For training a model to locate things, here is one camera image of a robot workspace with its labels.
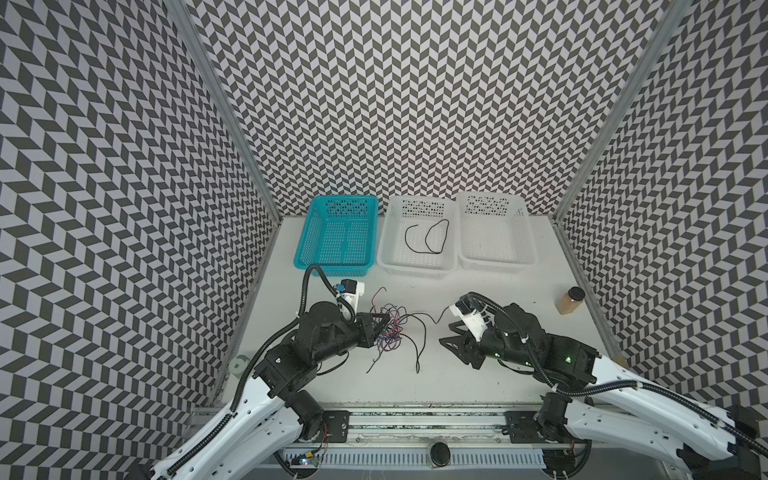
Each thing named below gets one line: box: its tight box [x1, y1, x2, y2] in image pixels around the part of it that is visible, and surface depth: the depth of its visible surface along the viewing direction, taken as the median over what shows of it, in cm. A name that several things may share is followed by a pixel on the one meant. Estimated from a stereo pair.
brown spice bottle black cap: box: [555, 286, 585, 315], surface depth 91 cm
